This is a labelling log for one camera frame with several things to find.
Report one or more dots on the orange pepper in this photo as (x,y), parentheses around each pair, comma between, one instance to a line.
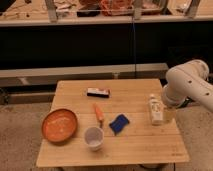
(99,115)

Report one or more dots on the white plastic bottle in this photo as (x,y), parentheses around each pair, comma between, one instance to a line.
(156,110)

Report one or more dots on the white ceramic cup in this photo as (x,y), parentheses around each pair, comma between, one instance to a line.
(93,138)

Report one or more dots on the orange bowl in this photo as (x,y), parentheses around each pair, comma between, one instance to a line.
(59,125)

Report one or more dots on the grey metal shelf rail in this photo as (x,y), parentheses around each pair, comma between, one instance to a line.
(16,73)

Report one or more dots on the black and red box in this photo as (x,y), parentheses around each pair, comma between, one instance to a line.
(96,92)

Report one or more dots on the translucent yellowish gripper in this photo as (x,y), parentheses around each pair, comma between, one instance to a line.
(169,114)

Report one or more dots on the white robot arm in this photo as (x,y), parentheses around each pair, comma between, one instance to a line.
(187,80)

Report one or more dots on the wooden table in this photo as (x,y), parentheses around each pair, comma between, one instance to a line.
(138,143)

